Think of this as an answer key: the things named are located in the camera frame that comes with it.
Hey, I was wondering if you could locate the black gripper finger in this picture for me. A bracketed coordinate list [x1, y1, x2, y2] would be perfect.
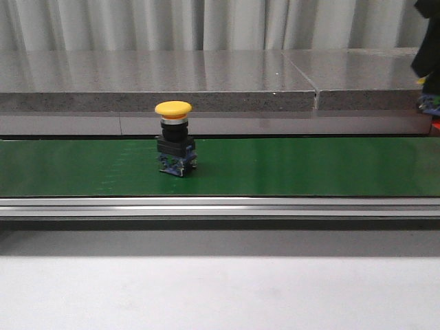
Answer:
[411, 1, 439, 78]

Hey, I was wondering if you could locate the red object at right edge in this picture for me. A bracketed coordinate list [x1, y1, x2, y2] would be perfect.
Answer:
[430, 119, 440, 137]

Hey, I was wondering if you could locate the grey stone slab right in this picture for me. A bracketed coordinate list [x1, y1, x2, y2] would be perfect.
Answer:
[282, 47, 421, 113]

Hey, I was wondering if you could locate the green conveyor belt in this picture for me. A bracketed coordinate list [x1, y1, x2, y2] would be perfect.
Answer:
[1, 137, 439, 197]

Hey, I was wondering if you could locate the grey stone counter slab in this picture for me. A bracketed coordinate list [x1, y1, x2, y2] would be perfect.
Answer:
[1, 51, 315, 113]

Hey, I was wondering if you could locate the white curtain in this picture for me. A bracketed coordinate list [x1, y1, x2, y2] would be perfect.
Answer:
[1, 0, 427, 52]

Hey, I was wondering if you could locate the aluminium conveyor frame rail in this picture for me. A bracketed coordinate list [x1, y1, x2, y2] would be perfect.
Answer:
[1, 197, 439, 221]

